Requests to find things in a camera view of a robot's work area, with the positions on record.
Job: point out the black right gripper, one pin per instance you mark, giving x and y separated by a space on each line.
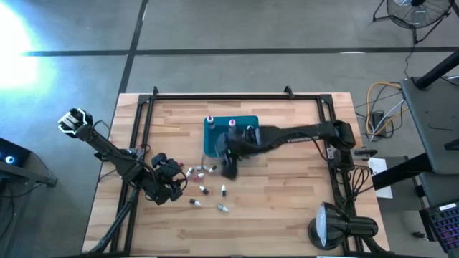
242 148

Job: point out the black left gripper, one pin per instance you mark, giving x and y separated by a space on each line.
163 190

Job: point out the large black food coloring bottle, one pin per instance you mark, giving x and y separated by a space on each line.
250 130

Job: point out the large red food coloring bottle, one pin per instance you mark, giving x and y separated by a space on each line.
232 124

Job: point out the large purple food coloring bottle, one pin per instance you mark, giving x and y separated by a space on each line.
210 121

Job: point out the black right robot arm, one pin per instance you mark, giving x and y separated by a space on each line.
297 134

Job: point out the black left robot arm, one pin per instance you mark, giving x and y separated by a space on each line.
107 150

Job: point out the small grey-label food coloring bottle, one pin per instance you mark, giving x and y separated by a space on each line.
223 190

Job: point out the small purple food coloring bottle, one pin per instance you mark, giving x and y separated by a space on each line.
190 172

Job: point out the small red food coloring bottle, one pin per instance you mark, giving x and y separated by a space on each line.
198 176

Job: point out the black rectangular object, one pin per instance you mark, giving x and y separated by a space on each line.
213 168

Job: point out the teal plastic bin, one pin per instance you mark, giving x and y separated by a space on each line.
211 143

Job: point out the black spot lamp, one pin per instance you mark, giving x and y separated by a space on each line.
340 225

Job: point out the white paper sheet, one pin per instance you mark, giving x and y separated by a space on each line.
378 165

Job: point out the black box with blue light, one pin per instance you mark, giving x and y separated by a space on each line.
14 157

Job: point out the black power adapter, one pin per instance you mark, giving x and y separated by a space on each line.
378 122

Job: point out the black metal beam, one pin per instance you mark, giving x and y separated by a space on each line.
401 172

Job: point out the grey desk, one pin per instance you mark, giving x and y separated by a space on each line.
430 118

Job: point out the backlit purple keyboard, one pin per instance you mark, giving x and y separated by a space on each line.
446 225

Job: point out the black floor fan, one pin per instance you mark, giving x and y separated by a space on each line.
417 12

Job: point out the black aluminium rig frame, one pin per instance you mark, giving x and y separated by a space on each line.
233 96

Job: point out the black clamp bracket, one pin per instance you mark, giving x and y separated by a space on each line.
365 153

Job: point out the black metal post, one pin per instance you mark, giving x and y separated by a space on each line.
437 71

